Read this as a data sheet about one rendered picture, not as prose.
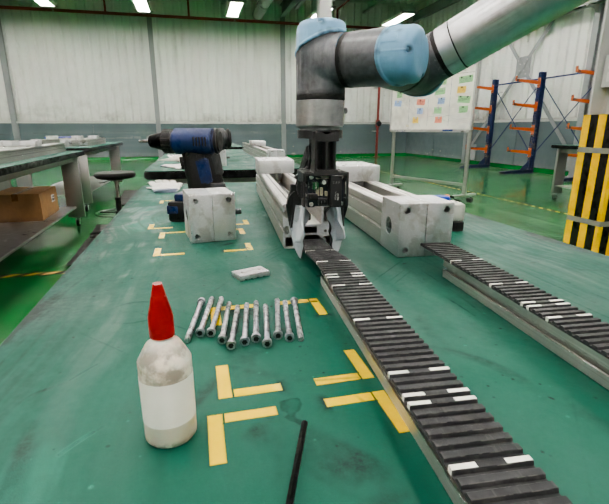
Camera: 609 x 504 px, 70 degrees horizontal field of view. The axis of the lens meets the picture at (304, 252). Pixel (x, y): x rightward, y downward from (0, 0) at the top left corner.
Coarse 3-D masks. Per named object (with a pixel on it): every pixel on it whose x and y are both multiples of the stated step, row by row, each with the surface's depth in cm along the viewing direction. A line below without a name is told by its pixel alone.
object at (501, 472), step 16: (464, 464) 25; (480, 464) 25; (496, 464) 25; (512, 464) 25; (528, 464) 25; (464, 480) 24; (480, 480) 24; (496, 480) 24; (512, 480) 24; (528, 480) 24; (544, 480) 24
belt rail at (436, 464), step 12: (324, 288) 61; (336, 300) 54; (348, 324) 49; (360, 336) 45; (360, 348) 45; (372, 360) 41; (384, 372) 39; (384, 384) 38; (396, 396) 35; (396, 408) 35; (408, 420) 33; (420, 432) 31; (420, 444) 31; (432, 456) 29; (432, 468) 29; (444, 468) 28; (444, 480) 27; (456, 492) 26
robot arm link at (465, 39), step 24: (480, 0) 62; (504, 0) 59; (528, 0) 58; (552, 0) 57; (576, 0) 56; (456, 24) 63; (480, 24) 61; (504, 24) 60; (528, 24) 59; (432, 48) 65; (456, 48) 64; (480, 48) 63; (432, 72) 67; (456, 72) 67
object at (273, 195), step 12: (264, 180) 120; (288, 180) 125; (264, 192) 121; (276, 192) 95; (288, 192) 115; (264, 204) 123; (276, 204) 93; (276, 216) 98; (312, 216) 89; (324, 216) 85; (276, 228) 93; (288, 228) 82; (312, 228) 86; (324, 228) 83; (288, 240) 87
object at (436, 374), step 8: (424, 368) 35; (432, 368) 35; (440, 368) 35; (448, 368) 35; (392, 376) 34; (400, 376) 34; (408, 376) 34; (416, 376) 34; (424, 376) 34; (432, 376) 34; (440, 376) 34; (448, 376) 34; (456, 376) 34; (392, 384) 33; (400, 384) 33; (408, 384) 33
